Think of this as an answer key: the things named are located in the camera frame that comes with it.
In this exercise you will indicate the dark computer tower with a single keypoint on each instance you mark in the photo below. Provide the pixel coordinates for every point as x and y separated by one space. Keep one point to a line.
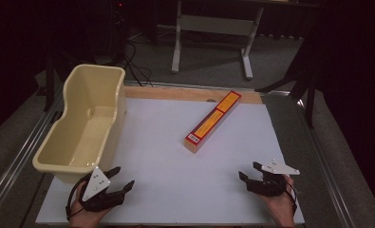
118 28

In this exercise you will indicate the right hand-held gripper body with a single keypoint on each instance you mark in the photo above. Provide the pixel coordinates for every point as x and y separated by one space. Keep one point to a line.
272 182

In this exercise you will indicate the cream plastic bin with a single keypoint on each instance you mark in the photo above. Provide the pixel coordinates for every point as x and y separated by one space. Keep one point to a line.
90 126

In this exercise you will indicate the person's right hand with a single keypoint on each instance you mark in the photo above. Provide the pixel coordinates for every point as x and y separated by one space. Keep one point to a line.
278 209

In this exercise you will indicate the wooden board strip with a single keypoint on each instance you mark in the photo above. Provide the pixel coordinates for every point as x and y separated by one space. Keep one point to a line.
175 94

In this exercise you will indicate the long red yellow box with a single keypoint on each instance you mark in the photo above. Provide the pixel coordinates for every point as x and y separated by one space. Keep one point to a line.
212 122

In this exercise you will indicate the person's left hand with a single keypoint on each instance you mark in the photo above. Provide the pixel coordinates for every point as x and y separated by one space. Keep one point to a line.
87 217

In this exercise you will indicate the white metal table frame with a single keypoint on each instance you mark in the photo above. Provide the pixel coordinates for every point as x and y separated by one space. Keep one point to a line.
213 25

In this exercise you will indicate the metal table rail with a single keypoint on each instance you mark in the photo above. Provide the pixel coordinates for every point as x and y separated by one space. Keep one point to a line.
17 158

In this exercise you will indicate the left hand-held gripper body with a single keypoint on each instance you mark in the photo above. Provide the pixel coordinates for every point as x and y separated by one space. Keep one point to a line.
96 186

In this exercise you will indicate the black metal stand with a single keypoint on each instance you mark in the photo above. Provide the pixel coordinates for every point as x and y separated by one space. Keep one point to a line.
302 79

